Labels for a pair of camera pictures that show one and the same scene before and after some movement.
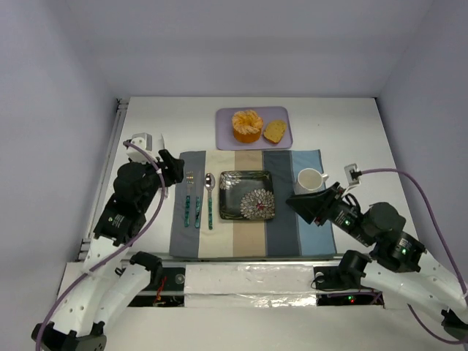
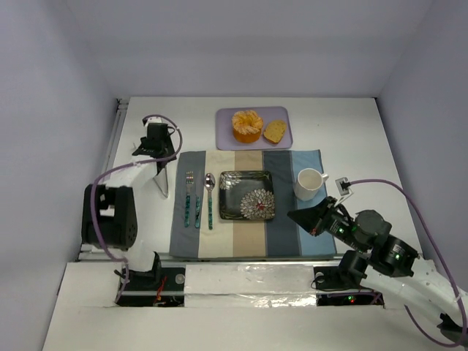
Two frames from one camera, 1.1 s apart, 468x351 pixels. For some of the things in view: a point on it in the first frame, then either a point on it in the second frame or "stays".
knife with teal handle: x=198 y=202 stays
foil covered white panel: x=249 y=286 stays
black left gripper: x=165 y=167 → x=157 y=157
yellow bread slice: x=275 y=131 stays
